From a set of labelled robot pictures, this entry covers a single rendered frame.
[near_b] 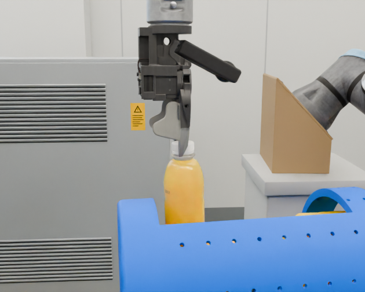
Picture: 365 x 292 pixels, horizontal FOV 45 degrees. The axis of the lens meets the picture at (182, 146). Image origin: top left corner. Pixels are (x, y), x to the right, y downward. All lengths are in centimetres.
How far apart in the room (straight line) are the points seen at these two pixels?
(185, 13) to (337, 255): 46
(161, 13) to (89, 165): 177
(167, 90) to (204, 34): 289
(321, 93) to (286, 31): 244
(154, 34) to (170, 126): 15
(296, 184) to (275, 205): 8
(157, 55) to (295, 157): 67
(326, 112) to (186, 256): 73
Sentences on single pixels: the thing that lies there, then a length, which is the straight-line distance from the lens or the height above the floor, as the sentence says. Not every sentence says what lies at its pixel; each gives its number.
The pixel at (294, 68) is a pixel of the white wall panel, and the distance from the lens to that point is 375.
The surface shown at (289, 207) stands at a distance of 125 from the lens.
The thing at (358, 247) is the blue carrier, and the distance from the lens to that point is 80.
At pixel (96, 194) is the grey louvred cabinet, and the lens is 245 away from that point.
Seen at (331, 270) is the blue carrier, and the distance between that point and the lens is 77.
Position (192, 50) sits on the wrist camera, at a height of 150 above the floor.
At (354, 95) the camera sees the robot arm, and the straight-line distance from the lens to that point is 129.
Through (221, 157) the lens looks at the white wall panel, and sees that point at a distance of 372.
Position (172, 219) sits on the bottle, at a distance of 77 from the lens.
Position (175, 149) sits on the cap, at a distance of 74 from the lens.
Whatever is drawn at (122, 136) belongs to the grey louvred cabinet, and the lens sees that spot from 235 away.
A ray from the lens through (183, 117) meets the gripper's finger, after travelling 70.
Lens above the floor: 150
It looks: 13 degrees down
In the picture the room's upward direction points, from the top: straight up
